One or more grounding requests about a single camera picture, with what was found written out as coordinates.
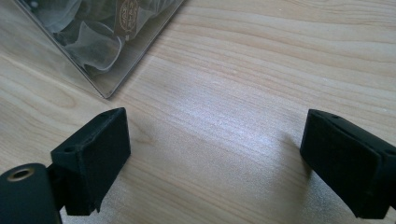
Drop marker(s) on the white mesh tea bag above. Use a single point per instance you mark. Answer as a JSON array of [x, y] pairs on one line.
[[93, 46]]

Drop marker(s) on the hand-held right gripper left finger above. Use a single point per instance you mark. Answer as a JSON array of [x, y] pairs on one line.
[[93, 161]]

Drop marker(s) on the brown tea bag tag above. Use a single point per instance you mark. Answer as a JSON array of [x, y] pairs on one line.
[[127, 18]]

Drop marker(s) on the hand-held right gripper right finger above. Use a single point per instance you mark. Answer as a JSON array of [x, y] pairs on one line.
[[348, 161]]

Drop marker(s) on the clear plastic box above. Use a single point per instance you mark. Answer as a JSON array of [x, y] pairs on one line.
[[102, 46]]

